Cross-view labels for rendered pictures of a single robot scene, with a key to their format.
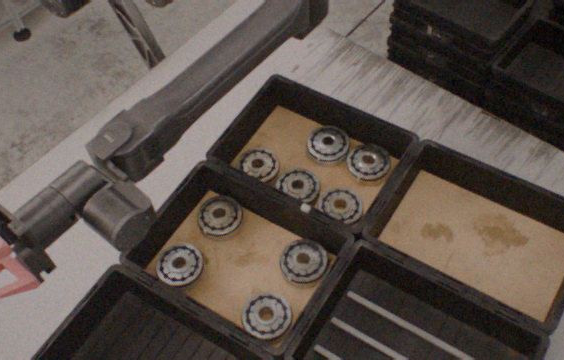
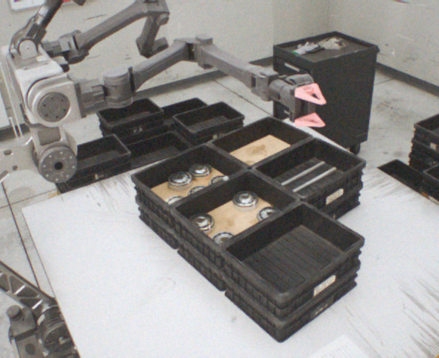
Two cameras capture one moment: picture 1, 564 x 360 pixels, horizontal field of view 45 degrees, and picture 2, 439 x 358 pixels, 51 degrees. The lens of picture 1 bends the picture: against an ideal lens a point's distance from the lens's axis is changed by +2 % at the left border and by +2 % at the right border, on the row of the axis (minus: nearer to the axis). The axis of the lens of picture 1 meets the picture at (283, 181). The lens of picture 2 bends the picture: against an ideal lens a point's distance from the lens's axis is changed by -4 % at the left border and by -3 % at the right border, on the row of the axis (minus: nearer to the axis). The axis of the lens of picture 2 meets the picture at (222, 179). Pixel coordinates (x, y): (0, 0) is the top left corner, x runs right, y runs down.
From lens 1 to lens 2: 153 cm
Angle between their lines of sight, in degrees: 54
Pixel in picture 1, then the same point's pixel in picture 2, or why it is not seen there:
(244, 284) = (245, 224)
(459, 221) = (245, 157)
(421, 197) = not seen: hidden behind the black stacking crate
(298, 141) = (168, 192)
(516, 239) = (261, 147)
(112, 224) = (308, 77)
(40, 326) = (212, 347)
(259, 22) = (218, 51)
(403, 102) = not seen: hidden behind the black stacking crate
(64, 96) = not seen: outside the picture
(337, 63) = (109, 189)
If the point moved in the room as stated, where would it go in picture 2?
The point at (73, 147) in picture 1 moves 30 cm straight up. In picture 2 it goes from (75, 314) to (54, 251)
